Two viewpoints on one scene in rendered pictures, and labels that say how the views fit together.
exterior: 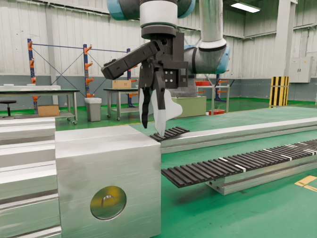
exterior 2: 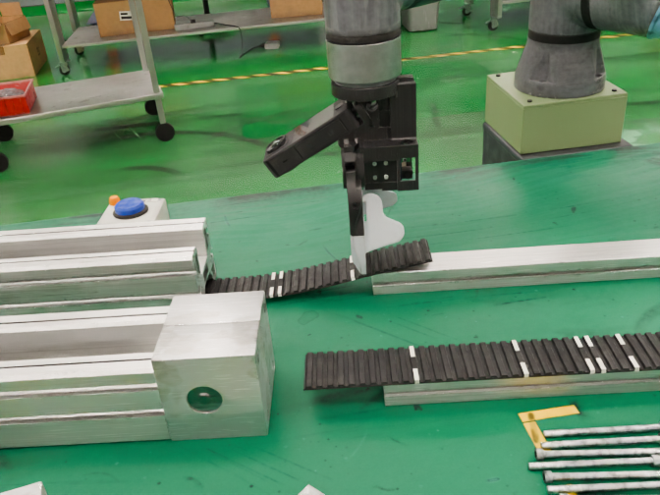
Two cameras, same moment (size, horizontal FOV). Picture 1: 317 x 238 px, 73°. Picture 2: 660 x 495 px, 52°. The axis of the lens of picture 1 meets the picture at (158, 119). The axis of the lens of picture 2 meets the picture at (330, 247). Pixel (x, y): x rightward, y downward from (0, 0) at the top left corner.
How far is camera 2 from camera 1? 0.45 m
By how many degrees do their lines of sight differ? 33
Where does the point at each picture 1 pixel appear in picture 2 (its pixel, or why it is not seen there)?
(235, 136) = (557, 271)
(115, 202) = (212, 400)
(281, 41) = not seen: outside the picture
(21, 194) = (129, 383)
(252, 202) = (411, 426)
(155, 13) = (344, 68)
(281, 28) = not seen: outside the picture
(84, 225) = (184, 413)
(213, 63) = (637, 14)
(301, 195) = (497, 435)
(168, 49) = (383, 117)
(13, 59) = not seen: outside the picture
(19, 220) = (130, 401)
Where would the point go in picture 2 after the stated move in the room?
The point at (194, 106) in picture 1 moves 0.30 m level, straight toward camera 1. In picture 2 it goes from (581, 122) to (512, 191)
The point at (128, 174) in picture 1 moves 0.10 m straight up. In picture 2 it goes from (220, 378) to (201, 282)
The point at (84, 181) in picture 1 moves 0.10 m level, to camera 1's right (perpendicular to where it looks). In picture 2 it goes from (178, 379) to (277, 410)
